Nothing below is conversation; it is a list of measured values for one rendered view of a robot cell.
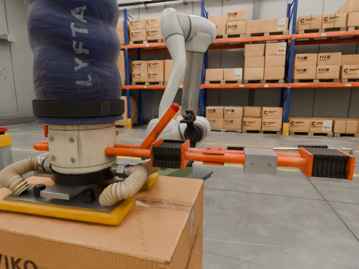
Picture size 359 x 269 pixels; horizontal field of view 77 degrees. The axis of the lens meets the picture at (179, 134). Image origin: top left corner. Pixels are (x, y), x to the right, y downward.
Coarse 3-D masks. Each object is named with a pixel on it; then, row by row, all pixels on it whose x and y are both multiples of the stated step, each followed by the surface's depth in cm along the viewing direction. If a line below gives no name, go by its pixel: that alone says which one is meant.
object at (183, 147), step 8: (152, 144) 54; (160, 144) 59; (168, 144) 59; (176, 144) 59; (184, 144) 54; (152, 152) 53; (160, 152) 53; (168, 152) 52; (176, 152) 52; (184, 152) 53; (152, 160) 54; (160, 160) 53; (168, 160) 53; (176, 160) 53; (184, 160) 54; (176, 168) 53
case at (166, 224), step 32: (0, 192) 66; (96, 192) 66; (160, 192) 66; (192, 192) 66; (0, 224) 50; (32, 224) 50; (64, 224) 50; (96, 224) 50; (128, 224) 50; (160, 224) 50; (192, 224) 59; (0, 256) 50; (32, 256) 47; (64, 256) 45; (96, 256) 43; (128, 256) 41; (160, 256) 40; (192, 256) 61
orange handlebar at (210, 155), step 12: (36, 144) 63; (48, 144) 62; (120, 144) 62; (132, 156) 57; (144, 156) 56; (192, 156) 53; (204, 156) 53; (216, 156) 52; (228, 156) 52; (240, 156) 51; (288, 156) 52; (300, 156) 52
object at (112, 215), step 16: (32, 192) 58; (0, 208) 54; (16, 208) 53; (32, 208) 52; (48, 208) 51; (64, 208) 51; (80, 208) 51; (96, 208) 50; (112, 208) 50; (128, 208) 52; (112, 224) 48
